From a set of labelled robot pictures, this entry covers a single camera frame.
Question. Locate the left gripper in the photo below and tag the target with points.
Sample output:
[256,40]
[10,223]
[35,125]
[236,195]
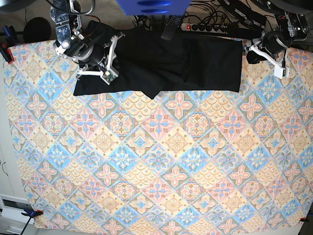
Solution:
[267,48]

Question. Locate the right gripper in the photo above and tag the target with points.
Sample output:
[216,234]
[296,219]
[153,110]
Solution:
[96,58]

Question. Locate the black T-shirt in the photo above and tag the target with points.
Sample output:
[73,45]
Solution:
[187,62]

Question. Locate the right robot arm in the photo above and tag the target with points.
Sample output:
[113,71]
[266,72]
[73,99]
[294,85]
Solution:
[67,16]

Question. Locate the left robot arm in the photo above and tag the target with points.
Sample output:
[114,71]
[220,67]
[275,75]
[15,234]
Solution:
[292,26]

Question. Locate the blue clamp top left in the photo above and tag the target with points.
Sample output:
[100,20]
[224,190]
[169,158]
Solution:
[10,35]

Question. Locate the white power strip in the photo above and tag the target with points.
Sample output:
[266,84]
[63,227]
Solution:
[207,28]

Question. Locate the orange black clamp left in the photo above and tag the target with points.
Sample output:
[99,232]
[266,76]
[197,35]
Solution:
[6,53]

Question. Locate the patterned colourful tablecloth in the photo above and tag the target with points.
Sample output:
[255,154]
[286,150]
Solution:
[192,163]

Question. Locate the orange clamp bottom right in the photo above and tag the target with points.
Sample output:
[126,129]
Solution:
[303,219]

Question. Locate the white cabinet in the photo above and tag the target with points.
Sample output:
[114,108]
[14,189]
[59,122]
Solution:
[10,181]

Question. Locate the blue orange clamp bottom left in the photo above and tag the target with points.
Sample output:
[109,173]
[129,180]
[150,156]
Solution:
[31,213]

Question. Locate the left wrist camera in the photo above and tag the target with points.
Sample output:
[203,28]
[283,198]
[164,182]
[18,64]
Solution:
[281,72]

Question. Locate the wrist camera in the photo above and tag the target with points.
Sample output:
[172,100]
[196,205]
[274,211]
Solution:
[109,76]
[281,72]

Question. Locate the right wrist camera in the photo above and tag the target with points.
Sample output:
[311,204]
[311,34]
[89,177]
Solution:
[109,76]

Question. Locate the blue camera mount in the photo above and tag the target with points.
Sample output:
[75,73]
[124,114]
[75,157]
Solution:
[153,7]

